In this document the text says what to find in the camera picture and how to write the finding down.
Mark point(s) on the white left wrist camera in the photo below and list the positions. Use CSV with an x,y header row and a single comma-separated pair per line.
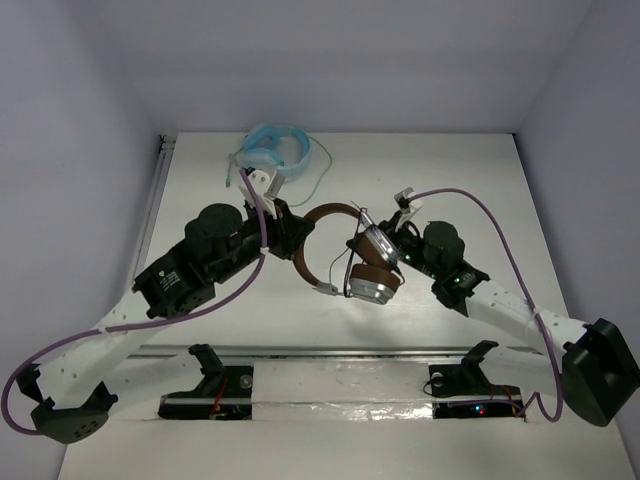
x,y
260,188

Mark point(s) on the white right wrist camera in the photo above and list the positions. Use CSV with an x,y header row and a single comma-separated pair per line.
x,y
407,205

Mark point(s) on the brown silver headphones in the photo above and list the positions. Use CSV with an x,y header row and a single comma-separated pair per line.
x,y
372,273

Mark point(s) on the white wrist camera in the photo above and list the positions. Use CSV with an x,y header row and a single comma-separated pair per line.
x,y
260,188
407,205

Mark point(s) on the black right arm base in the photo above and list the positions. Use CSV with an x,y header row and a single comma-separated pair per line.
x,y
462,391

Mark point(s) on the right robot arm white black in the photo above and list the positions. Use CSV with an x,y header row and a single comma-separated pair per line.
x,y
587,366

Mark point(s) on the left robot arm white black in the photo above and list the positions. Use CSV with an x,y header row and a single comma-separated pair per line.
x,y
68,390

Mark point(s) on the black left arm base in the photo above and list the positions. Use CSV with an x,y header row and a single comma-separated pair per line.
x,y
224,393

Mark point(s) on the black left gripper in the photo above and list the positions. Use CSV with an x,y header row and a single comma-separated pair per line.
x,y
295,232

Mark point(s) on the blue headphones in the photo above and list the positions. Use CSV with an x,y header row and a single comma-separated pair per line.
x,y
281,148

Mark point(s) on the aluminium table frame rail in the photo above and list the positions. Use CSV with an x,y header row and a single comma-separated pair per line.
x,y
167,143

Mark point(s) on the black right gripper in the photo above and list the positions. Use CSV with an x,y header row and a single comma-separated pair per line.
x,y
388,227

